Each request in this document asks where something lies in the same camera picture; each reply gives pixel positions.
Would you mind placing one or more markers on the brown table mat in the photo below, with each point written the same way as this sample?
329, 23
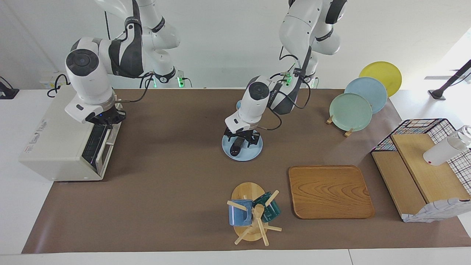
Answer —
165, 165

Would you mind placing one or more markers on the wooden serving tray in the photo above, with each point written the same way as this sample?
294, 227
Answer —
331, 191

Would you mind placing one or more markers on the dark purple eggplant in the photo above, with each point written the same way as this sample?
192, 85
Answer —
235, 150

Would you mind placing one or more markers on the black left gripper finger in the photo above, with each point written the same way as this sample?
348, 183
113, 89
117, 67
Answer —
232, 142
252, 142

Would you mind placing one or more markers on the wooden plate rack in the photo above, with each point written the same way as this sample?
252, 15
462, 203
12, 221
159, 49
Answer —
348, 132

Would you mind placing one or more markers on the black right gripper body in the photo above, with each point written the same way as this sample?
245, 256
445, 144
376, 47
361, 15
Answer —
106, 116

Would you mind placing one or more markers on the white grey patterned cloth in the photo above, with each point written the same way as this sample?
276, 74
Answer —
430, 213

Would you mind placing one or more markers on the pale blue ridged plate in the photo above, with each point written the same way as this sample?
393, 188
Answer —
254, 152

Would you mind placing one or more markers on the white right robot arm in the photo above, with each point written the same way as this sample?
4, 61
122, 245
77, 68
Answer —
88, 77

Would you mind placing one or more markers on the yellow plate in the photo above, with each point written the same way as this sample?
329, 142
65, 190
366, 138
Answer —
382, 71

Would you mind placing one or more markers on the mint green plate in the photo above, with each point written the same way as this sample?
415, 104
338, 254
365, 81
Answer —
349, 112

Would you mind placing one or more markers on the dark green ceramic mug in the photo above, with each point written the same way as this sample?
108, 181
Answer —
272, 211

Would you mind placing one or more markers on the wooden mug tree stand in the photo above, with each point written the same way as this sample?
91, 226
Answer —
248, 191

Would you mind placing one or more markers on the white cup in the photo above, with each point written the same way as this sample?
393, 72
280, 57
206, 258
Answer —
443, 151

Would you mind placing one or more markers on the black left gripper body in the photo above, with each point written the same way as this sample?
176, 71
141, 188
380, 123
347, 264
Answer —
243, 134

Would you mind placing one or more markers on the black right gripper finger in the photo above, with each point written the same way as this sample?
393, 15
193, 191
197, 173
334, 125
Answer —
114, 124
103, 126

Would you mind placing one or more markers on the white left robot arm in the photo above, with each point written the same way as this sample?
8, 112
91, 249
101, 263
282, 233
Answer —
254, 99

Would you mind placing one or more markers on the light blue smooth plate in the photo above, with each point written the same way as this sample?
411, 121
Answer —
368, 88

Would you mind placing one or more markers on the white wall outlet box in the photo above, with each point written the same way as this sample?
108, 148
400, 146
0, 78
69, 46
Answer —
46, 79

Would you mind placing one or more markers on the beige toaster oven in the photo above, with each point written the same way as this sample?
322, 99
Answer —
55, 140

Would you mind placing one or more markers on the wooden shelf unit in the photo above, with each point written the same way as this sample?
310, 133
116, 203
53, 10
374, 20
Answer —
423, 173

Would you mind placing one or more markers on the blue ceramic mug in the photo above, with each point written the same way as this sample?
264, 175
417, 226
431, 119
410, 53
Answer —
237, 217

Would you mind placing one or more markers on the black clamp device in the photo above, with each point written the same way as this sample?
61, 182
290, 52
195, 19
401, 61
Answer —
8, 92

